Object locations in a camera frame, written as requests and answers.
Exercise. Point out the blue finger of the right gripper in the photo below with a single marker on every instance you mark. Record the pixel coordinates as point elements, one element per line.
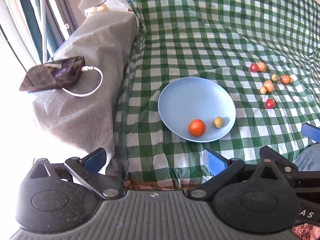
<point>311,132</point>

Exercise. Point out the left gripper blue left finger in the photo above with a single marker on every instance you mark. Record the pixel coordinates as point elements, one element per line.
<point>94,161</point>

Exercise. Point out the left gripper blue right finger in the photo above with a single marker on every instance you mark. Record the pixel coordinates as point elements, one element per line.
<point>214,162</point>

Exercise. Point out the orange tangerine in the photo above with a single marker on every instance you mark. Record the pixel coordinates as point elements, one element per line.
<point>197,128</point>

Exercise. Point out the small yellow longan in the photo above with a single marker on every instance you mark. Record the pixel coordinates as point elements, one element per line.
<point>263,90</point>
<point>274,78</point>
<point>218,122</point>

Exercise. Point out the small orange fruit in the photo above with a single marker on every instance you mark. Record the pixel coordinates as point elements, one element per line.
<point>286,79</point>

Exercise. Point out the pale orange peach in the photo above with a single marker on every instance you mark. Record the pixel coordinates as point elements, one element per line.
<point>268,84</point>

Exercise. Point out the dark red plum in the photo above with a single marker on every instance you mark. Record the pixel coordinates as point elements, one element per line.
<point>254,68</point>

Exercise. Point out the blue jeans leg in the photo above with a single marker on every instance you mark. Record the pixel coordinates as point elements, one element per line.
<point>309,159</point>

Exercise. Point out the light blue plate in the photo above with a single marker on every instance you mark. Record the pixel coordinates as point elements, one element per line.
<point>190,98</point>

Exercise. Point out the orange peach fruit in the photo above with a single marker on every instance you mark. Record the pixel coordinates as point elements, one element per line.
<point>261,66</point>

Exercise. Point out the black smartphone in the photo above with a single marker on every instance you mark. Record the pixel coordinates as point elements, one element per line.
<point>53,75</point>

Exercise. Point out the green checkered cloth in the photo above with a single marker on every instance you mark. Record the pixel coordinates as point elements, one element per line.
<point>217,40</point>

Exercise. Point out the white folding rack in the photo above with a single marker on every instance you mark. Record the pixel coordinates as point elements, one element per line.
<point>33,30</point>

